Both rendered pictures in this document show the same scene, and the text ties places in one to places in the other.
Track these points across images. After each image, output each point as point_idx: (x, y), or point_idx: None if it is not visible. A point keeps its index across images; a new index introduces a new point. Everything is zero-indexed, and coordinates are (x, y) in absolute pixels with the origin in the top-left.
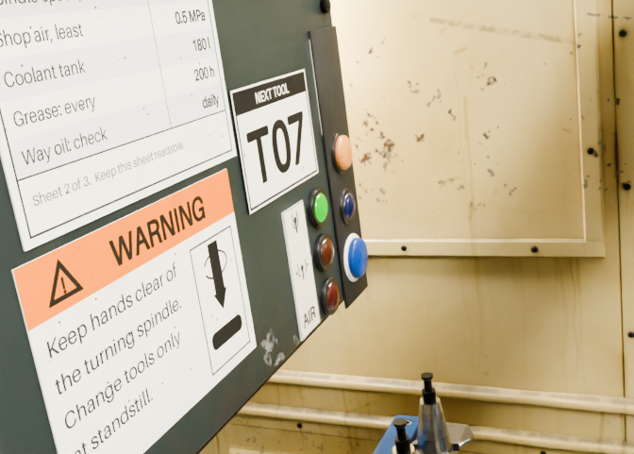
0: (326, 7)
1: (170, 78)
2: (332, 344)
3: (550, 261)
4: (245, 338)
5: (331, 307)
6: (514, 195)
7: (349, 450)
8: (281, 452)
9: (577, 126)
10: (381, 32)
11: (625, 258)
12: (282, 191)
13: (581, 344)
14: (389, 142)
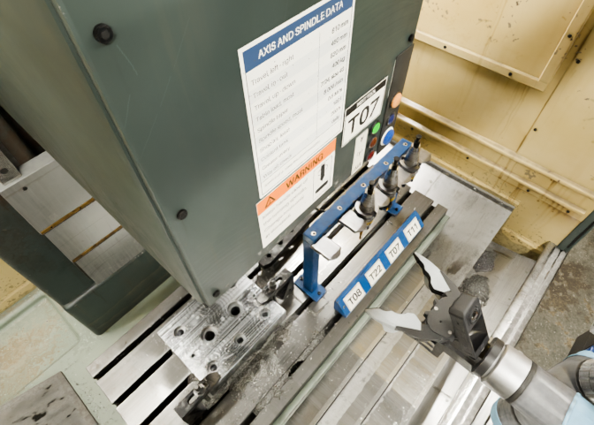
0: (411, 40)
1: (320, 122)
2: None
3: (515, 81)
4: (328, 185)
5: (368, 160)
6: (515, 42)
7: None
8: None
9: (572, 18)
10: None
11: (553, 95)
12: (359, 131)
13: (509, 124)
14: None
